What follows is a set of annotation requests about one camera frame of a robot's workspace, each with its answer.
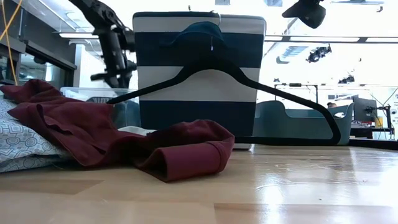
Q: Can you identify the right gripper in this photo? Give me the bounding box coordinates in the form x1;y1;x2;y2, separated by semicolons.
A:
281;0;327;30

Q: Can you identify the black ceiling mounted rig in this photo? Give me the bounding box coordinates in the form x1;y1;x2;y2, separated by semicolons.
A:
338;74;356;85
306;44;333;64

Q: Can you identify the navy white striped fabric bin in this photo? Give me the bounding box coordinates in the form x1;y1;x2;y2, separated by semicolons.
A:
132;11;267;151

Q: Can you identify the black metal frame stand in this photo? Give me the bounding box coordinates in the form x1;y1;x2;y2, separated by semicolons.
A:
273;82;320;104

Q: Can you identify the dark framed glass partition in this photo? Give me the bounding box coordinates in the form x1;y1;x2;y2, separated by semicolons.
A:
0;30;78;90

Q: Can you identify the ceiling light strip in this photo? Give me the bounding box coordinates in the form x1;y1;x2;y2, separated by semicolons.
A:
58;32;101;40

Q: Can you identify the black clothes hanger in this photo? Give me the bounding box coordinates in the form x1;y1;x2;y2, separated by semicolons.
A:
107;55;342;146

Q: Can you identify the long white cloth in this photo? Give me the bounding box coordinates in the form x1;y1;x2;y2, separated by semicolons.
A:
118;125;157;137

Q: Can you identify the teal plastic basket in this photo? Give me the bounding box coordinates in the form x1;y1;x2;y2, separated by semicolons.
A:
253;100;356;146

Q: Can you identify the light blue patterned cloth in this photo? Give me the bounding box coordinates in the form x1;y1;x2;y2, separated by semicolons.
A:
0;93;73;174

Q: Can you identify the dark background desk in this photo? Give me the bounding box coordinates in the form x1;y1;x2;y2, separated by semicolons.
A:
349;123;396;140

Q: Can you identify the yellow cable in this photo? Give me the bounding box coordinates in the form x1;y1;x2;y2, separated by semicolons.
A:
0;0;23;85

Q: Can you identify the maroon cloth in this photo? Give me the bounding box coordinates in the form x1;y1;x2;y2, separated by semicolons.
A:
0;78;236;183

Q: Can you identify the clear plastic bin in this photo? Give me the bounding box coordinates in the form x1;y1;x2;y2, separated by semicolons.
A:
60;86;141;129

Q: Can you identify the black aluminium table frame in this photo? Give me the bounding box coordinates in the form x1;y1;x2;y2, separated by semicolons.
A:
348;138;398;151

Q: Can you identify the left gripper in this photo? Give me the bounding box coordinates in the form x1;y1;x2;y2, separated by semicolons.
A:
90;27;137;90

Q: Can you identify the black computer monitor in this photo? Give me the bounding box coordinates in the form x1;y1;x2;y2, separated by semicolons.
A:
353;96;378;123

